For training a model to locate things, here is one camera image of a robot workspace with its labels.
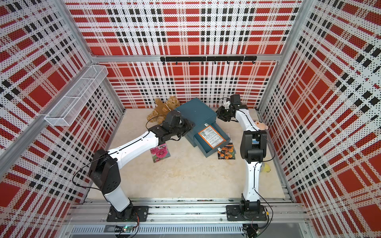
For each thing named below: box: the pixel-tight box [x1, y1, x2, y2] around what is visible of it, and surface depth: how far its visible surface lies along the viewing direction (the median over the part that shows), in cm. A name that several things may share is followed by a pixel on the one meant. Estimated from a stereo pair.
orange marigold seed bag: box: [217, 142, 237, 160], surface depth 97 cm
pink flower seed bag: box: [149, 143, 171, 163], surface depth 97 cm
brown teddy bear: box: [146, 95, 181, 125], surface depth 113 cm
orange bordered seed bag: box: [197, 124, 227, 150], surface depth 97 cm
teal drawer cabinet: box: [174, 97, 231, 158], surface depth 95 cm
